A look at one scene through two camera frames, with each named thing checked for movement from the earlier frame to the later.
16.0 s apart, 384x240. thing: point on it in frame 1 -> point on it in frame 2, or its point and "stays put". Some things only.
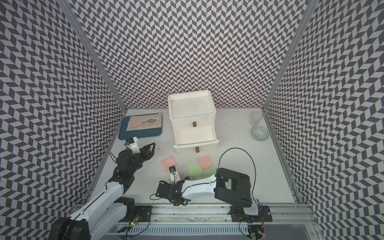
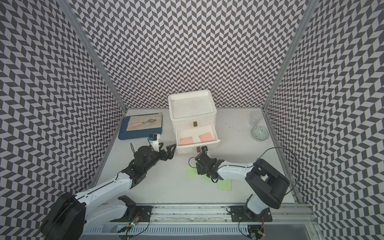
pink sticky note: [181, 175] -> [186, 140]
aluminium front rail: [294, 214] stays put
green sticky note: [194, 170] stays put
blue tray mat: [123, 134] stays put
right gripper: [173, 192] -> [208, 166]
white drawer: [194, 136] stays put
